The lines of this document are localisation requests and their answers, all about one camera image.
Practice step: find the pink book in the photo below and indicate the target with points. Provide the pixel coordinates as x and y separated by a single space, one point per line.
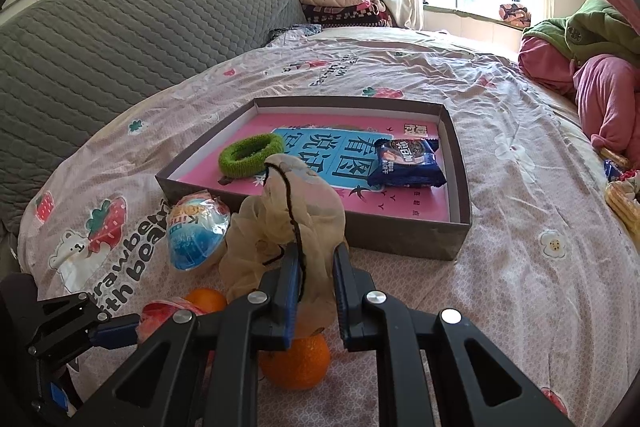
400 207

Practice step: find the small orange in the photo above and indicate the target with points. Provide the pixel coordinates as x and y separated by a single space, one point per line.
205 299

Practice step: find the pink patterned cushion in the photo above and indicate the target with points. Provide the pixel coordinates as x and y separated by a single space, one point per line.
515 14

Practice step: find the blue patterned cloth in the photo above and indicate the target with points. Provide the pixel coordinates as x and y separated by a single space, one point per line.
295 32

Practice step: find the small blue packet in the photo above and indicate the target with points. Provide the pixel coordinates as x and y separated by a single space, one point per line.
611 169

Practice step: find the green garment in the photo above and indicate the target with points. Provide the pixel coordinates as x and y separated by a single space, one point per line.
590 32

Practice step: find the beige mesh bag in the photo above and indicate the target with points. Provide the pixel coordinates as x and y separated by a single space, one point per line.
310 217

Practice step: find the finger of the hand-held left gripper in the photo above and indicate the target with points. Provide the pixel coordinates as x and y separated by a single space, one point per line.
115 333

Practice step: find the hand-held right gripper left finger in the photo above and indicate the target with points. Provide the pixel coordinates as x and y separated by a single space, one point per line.
287 297

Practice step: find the large orange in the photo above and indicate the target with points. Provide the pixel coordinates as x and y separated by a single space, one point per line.
300 364

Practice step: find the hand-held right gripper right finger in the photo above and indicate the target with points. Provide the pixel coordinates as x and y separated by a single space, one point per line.
345 297

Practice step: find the yellow striped snack packet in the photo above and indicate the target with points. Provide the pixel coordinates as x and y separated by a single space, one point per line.
622 202

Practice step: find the magenta clothes pile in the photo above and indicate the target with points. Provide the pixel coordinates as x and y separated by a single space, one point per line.
605 97

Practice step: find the pink folded blanket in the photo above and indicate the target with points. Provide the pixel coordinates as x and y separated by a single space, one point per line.
330 0

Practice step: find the grey quilted headboard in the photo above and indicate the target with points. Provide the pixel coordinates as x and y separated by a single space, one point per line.
100 57

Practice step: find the blue cookie packet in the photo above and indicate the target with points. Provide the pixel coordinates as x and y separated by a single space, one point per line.
405 162

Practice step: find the grey cardboard box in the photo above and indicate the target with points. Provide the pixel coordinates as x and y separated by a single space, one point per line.
400 242

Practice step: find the red surprise egg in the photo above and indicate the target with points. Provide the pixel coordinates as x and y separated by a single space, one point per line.
160 314

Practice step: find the dark patterned folded blanket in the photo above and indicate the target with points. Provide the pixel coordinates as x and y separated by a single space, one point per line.
345 16

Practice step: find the blue surprise egg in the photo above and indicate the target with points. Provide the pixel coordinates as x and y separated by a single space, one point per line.
195 242

